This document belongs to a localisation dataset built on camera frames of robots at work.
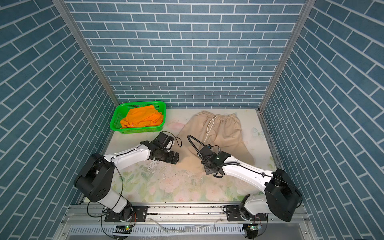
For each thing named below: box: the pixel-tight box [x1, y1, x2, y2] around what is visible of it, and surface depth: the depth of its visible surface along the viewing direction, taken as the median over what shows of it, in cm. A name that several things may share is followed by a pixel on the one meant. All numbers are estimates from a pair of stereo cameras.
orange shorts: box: [120, 105, 163, 129], surface depth 111 cm
